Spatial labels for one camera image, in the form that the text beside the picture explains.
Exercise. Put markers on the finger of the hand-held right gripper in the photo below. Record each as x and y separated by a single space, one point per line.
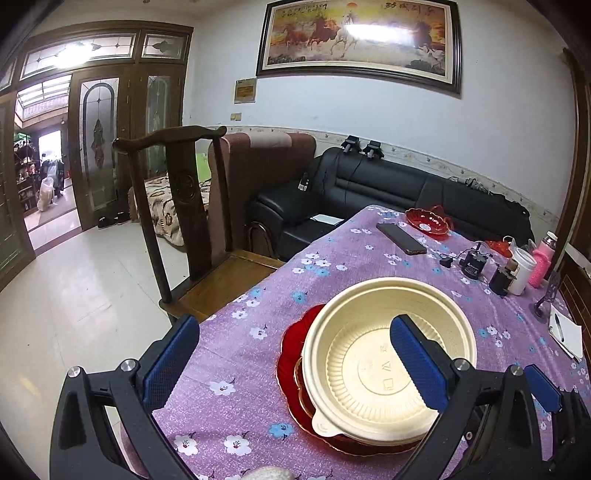
542 387

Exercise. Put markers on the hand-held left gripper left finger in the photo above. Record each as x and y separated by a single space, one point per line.
171 364

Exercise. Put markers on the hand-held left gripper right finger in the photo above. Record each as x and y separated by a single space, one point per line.
418 364

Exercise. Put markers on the beige plastic bowl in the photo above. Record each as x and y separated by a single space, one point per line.
360 364

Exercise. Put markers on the small red stickered plate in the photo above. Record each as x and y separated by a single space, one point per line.
305 392

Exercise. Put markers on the large red scalloped plate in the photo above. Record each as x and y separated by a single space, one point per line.
291 341

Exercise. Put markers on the white notebook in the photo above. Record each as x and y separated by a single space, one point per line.
570 334

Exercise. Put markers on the pen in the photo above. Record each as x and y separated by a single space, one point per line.
559 327

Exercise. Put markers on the purple floral tablecloth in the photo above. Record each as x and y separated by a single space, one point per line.
258 360

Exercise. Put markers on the black phone stand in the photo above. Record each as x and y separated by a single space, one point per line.
549 295

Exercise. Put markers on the black power adapter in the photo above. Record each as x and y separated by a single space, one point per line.
446 262

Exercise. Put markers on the black cylindrical device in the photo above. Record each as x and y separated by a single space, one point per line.
474 266

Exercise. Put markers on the dark jar with wooden lid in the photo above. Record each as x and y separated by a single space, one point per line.
501 279

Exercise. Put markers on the white cup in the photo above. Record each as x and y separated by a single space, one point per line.
524 272

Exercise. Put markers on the pink bottle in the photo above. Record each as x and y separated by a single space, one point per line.
541 263

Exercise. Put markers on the black smartphone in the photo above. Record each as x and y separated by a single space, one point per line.
401 238

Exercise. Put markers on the red plastic bag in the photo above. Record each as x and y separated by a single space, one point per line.
499 248

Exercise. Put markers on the pair of black shoes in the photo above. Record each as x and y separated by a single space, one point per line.
113 220

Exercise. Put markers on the patterned blanket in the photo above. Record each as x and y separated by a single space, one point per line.
159 207

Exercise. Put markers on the white paper sheet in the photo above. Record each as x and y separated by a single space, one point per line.
327 219

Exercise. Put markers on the dark wooden chair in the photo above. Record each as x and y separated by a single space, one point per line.
184 194

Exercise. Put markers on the black leather sofa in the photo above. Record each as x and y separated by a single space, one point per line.
369 184

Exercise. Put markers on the wooden glass cabinet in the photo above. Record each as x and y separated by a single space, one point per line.
577 184

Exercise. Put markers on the black remote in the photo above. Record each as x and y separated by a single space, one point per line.
304 182

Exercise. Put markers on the brown armchair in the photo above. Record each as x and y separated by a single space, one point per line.
258 166

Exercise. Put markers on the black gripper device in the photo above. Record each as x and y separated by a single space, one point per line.
352 145
373 150

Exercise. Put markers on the wooden glass door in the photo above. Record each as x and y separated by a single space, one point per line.
97 138

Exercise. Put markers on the framed horse painting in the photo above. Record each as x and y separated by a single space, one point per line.
360 37

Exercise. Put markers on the small wall plaque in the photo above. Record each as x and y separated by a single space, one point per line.
245 90

